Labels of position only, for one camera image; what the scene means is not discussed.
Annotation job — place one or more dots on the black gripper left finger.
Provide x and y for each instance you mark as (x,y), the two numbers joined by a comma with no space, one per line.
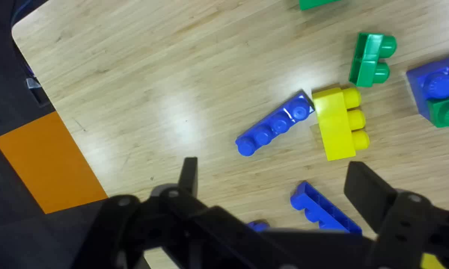
(135,233)

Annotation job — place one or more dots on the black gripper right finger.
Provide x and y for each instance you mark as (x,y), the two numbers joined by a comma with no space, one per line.
(413,233)

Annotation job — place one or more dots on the blue square lego block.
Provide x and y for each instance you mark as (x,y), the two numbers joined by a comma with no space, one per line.
(434,83)

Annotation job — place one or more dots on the large yellow lego block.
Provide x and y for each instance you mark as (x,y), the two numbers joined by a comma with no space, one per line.
(430,262)

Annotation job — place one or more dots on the blue four-stud lego block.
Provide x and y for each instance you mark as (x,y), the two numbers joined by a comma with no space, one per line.
(274,124)
(324,211)

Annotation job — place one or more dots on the orange floor sheet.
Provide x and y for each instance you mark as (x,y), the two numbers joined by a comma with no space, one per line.
(45,165)

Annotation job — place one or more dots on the large blue lego block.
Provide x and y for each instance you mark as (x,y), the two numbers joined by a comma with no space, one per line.
(258,226)

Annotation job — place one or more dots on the yellow three-stud lego block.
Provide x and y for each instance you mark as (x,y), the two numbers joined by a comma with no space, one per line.
(337,124)

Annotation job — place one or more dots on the large green lego block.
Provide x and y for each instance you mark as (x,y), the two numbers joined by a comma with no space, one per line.
(315,3)

